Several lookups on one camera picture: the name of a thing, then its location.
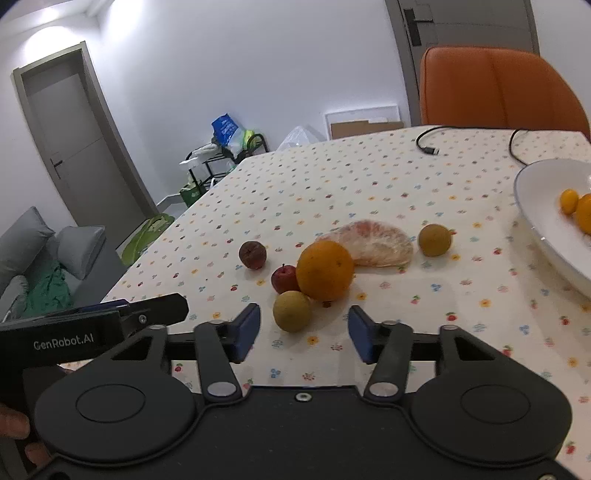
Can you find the black metal shelf rack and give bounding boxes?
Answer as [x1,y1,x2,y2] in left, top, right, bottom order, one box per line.
[179,133,270,194]

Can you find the grey door with black handle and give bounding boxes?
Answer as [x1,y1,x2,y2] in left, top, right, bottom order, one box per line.
[383,0,541,127]

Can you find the person's left hand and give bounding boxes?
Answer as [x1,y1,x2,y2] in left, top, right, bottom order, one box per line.
[0,405,50,467]

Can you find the grey side door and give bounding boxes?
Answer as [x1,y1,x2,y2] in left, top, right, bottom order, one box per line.
[12,42,158,248]

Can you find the dark brown passion fruit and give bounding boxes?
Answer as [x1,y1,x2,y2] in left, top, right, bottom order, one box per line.
[238,241,266,270]

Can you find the white ceramic bowl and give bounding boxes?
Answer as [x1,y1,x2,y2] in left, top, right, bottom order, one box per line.
[514,159,590,296]

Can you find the black usb cable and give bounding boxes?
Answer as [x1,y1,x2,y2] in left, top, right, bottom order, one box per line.
[414,125,555,167]

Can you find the cardboard sheet against wall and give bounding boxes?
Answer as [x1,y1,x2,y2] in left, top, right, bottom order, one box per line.
[329,120,405,140]

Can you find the large orange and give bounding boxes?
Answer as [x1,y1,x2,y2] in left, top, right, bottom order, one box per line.
[295,240,355,302]
[574,194,591,235]

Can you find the translucent plastic bag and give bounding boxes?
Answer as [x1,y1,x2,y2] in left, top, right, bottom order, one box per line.
[276,125,325,151]

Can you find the large orange front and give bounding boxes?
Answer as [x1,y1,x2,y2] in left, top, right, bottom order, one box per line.
[574,194,591,235]

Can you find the large peeled pomelo segment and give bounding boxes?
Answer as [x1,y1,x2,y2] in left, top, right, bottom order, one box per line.
[318,220,414,268]

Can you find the grey sofa cushion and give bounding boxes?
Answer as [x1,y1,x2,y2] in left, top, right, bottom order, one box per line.
[57,226,106,280]

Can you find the blue plastic bag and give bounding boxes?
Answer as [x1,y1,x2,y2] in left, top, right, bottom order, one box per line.
[211,114,245,148]

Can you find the small kumquat front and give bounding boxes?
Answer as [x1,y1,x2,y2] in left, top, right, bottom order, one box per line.
[559,189,579,216]

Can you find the white framed board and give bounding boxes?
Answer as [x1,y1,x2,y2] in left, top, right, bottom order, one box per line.
[325,105,404,140]

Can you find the floral white tablecloth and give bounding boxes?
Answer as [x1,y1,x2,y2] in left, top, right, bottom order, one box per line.
[108,128,590,479]

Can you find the green-brown round fruit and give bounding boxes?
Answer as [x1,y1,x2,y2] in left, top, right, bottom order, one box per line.
[418,224,452,257]
[273,291,311,333]

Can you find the small red apple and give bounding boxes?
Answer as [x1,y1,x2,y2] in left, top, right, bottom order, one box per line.
[270,265,300,294]

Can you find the green carton box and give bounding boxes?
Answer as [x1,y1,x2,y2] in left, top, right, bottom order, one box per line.
[179,184,204,208]

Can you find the green floor mat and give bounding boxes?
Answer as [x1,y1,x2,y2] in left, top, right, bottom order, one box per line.
[120,213,175,267]

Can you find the orange upholstered chair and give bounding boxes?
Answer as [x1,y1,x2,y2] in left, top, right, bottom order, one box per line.
[420,46,590,137]

